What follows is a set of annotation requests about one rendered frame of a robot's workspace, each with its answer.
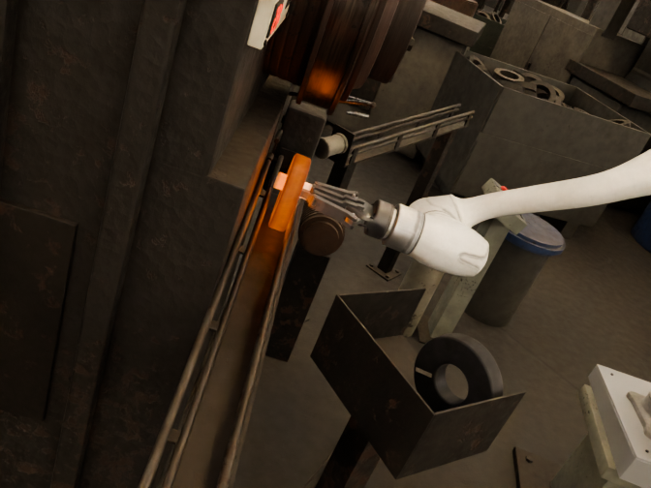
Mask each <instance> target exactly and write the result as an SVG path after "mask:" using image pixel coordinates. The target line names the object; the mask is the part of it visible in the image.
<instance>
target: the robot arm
mask: <svg viewBox="0 0 651 488"><path fill-rule="evenodd" d="M287 176H288V174H285V173H282V172H278V175H277V178H276V180H275V183H274V185H273V188H276V189H278V190H281V191H282V190H283V187H284V185H285V182H286V179H287ZM358 195H359V193H358V192H356V191H348V190H344V189H341V188H337V187H334V186H330V185H327V184H325V183H321V182H317V181H316V182H315V184H310V183H307V182H305V183H304V186H303V189H302V192H301V194H300V198H303V199H306V201H307V202H309V204H308V206H309V207H311V208H313V209H315V210H317V211H319V212H321V213H323V214H325V215H327V216H328V217H330V218H332V219H334V220H336V221H338V222H340V223H342V224H343V225H345V226H346V227H347V228H349V229H354V227H355V225H358V226H360V227H364V233H365V234H366V235H368V236H371V237H374V238H376V239H379V240H380V239H382V244H383V245H384V246H387V247H389V248H391V249H394V250H396V251H399V252H401V253H403V254H406V255H409V256H411V257H412V258H414V259H415V260H417V261H418V262H420V263H422V264H424V265H426V266H428V267H431V268H433V269H436V270H438V271H441V272H444V273H448V274H450V275H455V276H463V277H473V276H476V275H477V274H478V273H479V272H480V271H481V270H482V269H483V267H484V266H485V264H486V261H487V258H488V252H489V244H488V242H487V241H486V240H485V239H484V238H483V237H482V236H481V235H479V234H478V233H477V232H476V231H474V230H473V229H471V227H472V226H474V225H476V224H478V223H480V222H482V221H485V220H488V219H492V218H496V217H501V216H507V215H514V214H524V213H534V212H544V211H553V210H563V209H573V208H580V207H588V206H594V205H600V204H605V203H611V202H615V201H620V200H624V199H629V198H638V197H644V196H650V195H651V149H650V150H648V151H646V152H644V153H643V154H641V155H639V156H637V157H635V158H633V159H631V160H630V161H628V162H627V163H624V164H622V165H620V166H618V167H616V168H612V169H609V170H607V171H604V172H600V173H597V174H593V175H589V176H584V177H579V178H575V179H569V180H563V181H558V182H552V183H546V184H541V185H535V186H530V187H524V188H518V189H512V190H506V191H502V192H496V193H491V194H486V195H482V196H477V197H473V198H457V197H455V196H453V195H447V196H439V197H429V198H420V199H418V200H416V201H414V202H413V203H412V204H411V205H410V206H409V207H408V206H405V205H403V204H397V205H395V206H393V204H390V203H388V202H385V201H383V200H380V199H377V200H376V201H375V202H374V203H373V204H370V203H368V202H366V201H365V200H363V199H361V198H358ZM626 397H627V398H628V399H629V401H630V402H631V403H632V405H633V407H634V409H635V412H636V414H637V416H638V418H639V420H640V422H641V424H642V427H643V433H644V435H645V436H646V437H647V438H649V439H650V440H651V391H650V392H649V393H648V394H647V396H644V395H641V394H638V393H636V392H634V391H628V393H627V395H626Z"/></svg>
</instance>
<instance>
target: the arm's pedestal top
mask: <svg viewBox="0 0 651 488"><path fill-rule="evenodd" d="M578 398H579V401H580V405H581V408H582V411H583V415H584V419H585V422H586V426H587V429H588V433H589V437H590V440H591V444H592V447H593V450H594V454H595V458H596V461H597V465H598V469H599V472H600V476H601V478H603V479H606V480H608V481H611V482H613V483H616V484H618V485H621V486H623V487H625V488H642V487H639V486H637V485H635V484H632V483H631V482H628V481H626V480H623V479H621V478H619V475H618V472H617V470H616V467H615V463H614V460H613V457H612V454H611V450H610V447H609V444H608V441H607V437H606V434H605V429H604V426H603V423H602V420H601V417H600V413H599V410H598V407H597V404H596V400H595V397H594V394H593V391H592V387H591V386H589V385H587V384H584V385H583V386H582V388H581V389H580V390H579V392H578Z"/></svg>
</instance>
